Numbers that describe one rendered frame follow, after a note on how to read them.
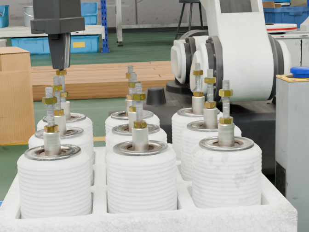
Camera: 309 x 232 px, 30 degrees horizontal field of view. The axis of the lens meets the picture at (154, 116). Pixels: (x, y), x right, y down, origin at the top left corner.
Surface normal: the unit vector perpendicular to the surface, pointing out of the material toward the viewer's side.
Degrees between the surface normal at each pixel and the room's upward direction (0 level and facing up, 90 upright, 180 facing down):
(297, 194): 90
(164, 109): 45
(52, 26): 90
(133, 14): 90
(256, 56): 64
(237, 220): 90
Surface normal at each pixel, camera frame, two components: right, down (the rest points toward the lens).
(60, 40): -0.33, 0.19
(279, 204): -0.03, -0.98
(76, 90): 0.08, 0.19
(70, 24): 0.94, 0.04
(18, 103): 0.35, 0.17
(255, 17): 0.06, -0.33
